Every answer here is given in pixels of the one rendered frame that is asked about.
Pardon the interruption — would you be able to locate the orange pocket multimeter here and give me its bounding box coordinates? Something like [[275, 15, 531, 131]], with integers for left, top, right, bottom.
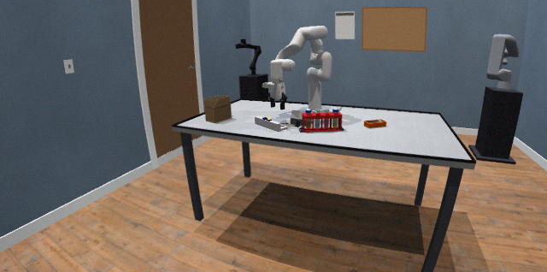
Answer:
[[364, 119, 386, 128]]

